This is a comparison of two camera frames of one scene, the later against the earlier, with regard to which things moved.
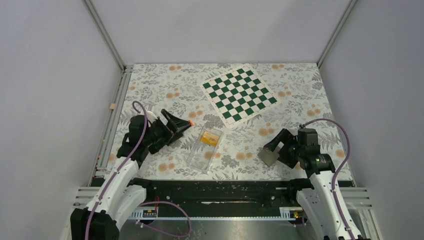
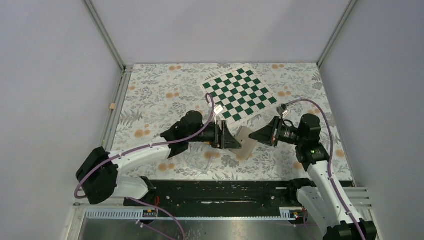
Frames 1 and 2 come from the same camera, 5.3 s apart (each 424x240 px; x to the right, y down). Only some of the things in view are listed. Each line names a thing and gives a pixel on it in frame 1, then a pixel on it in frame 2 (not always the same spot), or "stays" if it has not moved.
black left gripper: (172, 122) to (223, 137)
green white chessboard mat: (239, 95) stays
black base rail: (276, 194) stays
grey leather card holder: (269, 157) to (247, 144)
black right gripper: (287, 138) to (270, 134)
